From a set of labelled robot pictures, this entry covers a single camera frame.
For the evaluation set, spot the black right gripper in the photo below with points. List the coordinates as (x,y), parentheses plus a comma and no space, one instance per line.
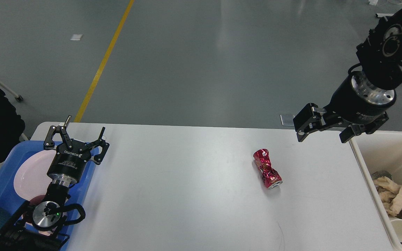
(356,101)

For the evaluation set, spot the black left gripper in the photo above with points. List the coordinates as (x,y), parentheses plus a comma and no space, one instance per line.
(69,162)

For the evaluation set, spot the pink plate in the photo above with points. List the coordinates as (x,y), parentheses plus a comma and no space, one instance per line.
(31,179)

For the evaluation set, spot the crushed red can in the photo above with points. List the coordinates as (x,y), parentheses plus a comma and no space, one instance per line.
(269,176)

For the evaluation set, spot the brown paper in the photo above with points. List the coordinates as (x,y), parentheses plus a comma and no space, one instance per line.
(390,194)

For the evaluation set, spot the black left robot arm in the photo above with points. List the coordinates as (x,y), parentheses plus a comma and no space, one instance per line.
(16,235)

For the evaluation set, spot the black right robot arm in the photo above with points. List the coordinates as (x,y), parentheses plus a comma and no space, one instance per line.
(368,62)

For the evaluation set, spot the floor socket plate left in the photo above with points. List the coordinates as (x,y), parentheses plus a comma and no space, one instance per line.
(287,120)

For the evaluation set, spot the beige waste bin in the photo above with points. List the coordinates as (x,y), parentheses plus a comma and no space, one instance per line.
(381,150)

